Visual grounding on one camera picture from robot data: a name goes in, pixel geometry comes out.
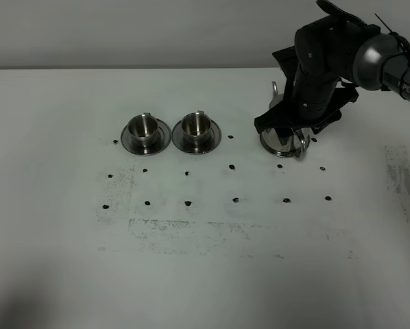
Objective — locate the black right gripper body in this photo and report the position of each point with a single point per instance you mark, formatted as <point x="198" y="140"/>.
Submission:
<point x="318" y="68"/>

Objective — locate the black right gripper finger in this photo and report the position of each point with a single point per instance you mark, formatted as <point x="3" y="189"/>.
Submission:
<point x="335" y="116"/>
<point x="275" y="117"/>

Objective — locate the stainless steel teapot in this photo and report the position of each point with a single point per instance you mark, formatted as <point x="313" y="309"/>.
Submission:
<point x="286" y="143"/>

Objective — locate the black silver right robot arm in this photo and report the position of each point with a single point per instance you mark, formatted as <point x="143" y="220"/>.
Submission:
<point x="383" y="63"/>

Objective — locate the right steel saucer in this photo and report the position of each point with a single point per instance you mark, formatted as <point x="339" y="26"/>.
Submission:
<point x="211" y="143"/>

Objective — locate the steel saucer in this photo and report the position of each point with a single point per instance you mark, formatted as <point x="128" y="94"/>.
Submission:
<point x="211" y="143"/>
<point x="164" y="139"/>

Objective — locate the right steel teacup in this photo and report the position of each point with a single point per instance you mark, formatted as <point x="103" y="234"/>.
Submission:
<point x="196" y="128"/>

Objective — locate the steel teacup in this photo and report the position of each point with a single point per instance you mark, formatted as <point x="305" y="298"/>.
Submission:
<point x="196" y="128"/>
<point x="143" y="130"/>

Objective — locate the left steel saucer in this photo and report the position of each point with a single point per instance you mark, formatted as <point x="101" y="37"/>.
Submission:
<point x="164" y="139"/>

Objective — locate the left steel teacup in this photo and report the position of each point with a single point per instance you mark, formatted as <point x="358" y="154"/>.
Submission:
<point x="143" y="130"/>

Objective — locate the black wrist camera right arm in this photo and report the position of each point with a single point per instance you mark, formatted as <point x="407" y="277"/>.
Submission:
<point x="338" y="13"/>

